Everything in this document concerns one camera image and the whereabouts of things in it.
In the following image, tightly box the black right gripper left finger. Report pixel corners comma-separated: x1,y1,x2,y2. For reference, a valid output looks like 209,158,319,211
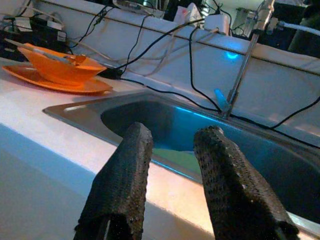
73,121,154,240

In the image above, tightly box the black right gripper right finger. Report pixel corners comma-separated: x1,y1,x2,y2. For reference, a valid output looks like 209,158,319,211
193,125,300,240

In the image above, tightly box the green plastic plate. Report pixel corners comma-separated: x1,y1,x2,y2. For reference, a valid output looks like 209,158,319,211
151,147,202,176

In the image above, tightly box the orange plastic bowl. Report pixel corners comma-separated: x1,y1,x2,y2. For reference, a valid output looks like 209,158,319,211
17,42,108,87

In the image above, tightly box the silver metal spoon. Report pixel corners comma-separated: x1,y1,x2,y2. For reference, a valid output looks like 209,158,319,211
4,38,87,66

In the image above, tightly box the stainless steel sink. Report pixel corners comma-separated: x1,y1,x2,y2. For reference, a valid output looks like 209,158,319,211
42,90,320,238

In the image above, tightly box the orange plastic plate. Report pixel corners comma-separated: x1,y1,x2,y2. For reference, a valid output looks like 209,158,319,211
1,64,114,96

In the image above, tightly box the slim black power adapter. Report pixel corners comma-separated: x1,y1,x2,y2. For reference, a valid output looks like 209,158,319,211
98,67,124,80

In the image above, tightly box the metal sink faucet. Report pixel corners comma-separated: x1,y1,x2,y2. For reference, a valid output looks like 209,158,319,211
214,0,276,120

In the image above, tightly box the white charger box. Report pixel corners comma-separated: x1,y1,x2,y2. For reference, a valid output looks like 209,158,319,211
204,13,231,36

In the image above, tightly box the black power strip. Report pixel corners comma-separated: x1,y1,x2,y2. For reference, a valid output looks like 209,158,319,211
0,14,68,62

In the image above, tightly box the white plastic bag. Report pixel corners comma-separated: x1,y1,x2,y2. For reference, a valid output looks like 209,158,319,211
173,2,201,23

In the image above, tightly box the white cable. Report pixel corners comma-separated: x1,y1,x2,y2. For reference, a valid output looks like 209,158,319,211
139,24,183,77
72,27,221,63

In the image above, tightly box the white hose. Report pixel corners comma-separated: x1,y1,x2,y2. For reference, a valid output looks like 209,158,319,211
277,21,320,37

